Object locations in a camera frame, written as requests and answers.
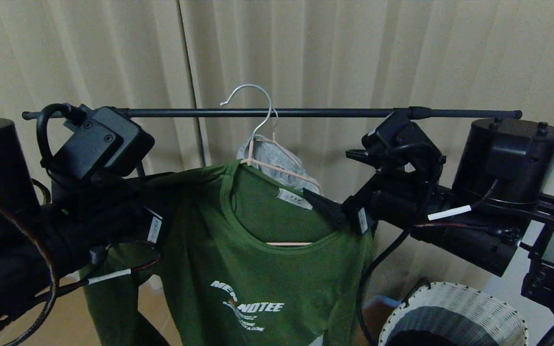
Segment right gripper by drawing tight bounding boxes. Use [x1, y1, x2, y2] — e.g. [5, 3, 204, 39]
[342, 185, 432, 236]

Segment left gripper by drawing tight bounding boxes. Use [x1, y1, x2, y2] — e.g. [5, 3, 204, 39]
[51, 180, 166, 270]

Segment green long-sleeved shirt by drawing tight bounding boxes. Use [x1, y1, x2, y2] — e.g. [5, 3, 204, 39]
[79, 160, 376, 346]

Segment white laundry basket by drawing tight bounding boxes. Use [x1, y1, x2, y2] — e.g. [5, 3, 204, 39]
[378, 282, 529, 346]

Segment pale grey shorts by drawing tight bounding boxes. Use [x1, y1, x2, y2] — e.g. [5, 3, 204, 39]
[236, 137, 323, 195]

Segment beige curtain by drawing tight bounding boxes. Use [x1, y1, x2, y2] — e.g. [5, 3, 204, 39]
[0, 0, 554, 301]

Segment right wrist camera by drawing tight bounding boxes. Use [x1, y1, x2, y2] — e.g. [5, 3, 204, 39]
[346, 111, 447, 181]

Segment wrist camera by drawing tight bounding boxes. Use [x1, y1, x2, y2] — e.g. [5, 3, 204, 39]
[346, 111, 447, 181]
[61, 106, 155, 181]

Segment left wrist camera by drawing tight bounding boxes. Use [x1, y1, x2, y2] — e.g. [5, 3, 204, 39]
[61, 106, 155, 181]

